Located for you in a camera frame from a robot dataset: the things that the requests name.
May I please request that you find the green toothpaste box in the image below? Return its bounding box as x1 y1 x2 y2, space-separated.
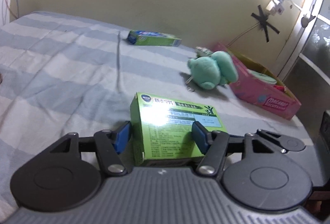
127 30 182 47

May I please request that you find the white power cable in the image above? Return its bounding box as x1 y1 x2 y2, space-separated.
227 21 260 47

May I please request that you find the patterned small tissue pack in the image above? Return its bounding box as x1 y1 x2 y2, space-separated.
195 47 213 58

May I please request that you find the teal plush toy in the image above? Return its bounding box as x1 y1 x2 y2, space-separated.
187 51 239 90

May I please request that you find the striped blue bed sheet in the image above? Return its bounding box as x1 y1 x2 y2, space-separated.
1 11 313 220

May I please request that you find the pink metal tin box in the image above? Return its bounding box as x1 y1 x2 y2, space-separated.
212 43 301 120

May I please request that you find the black tape cross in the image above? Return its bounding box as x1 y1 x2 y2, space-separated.
251 5 280 43

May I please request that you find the green medicine box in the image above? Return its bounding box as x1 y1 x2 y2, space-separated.
130 92 226 167

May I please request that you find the frosted glass door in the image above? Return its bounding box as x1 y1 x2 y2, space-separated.
279 0 329 125

